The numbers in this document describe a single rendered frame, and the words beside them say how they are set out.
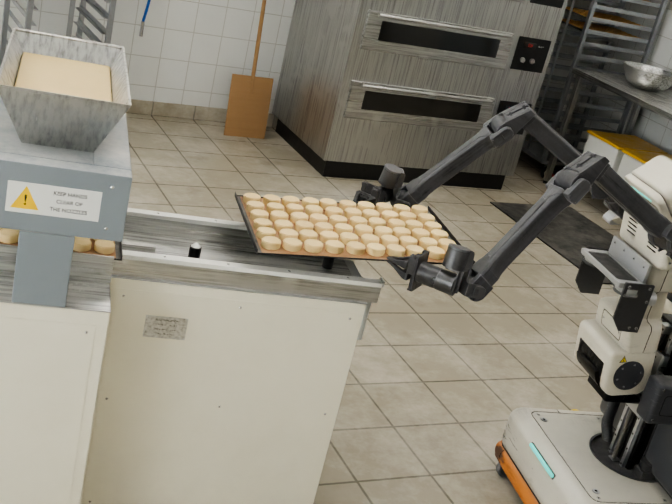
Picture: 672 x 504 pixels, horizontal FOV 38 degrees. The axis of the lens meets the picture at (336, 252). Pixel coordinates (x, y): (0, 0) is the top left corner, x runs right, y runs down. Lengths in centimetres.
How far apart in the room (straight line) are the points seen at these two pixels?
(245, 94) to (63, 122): 452
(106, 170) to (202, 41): 465
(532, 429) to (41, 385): 177
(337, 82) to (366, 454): 315
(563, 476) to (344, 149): 347
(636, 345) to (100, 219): 171
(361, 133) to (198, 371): 383
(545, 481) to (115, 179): 184
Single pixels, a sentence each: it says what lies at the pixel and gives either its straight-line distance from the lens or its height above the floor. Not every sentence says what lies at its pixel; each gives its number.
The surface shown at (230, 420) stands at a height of 44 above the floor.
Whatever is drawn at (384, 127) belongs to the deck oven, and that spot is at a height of 38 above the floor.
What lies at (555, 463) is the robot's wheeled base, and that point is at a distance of 340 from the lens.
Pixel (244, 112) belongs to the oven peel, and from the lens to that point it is 679.
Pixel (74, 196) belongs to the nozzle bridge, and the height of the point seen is 112.
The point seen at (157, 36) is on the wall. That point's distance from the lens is 677.
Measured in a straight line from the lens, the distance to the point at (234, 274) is 258.
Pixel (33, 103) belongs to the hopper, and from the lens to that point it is 228.
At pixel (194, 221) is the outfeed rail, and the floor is 90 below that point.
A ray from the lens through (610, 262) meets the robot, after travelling 317.
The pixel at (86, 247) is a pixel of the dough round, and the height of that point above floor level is 92.
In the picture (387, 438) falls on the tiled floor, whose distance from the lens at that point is 373.
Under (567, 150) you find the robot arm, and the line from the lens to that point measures 314.
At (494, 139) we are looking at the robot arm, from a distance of 302.
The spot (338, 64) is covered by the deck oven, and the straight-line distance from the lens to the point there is 623.
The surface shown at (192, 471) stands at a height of 26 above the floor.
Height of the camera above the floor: 194
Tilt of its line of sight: 22 degrees down
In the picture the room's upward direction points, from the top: 14 degrees clockwise
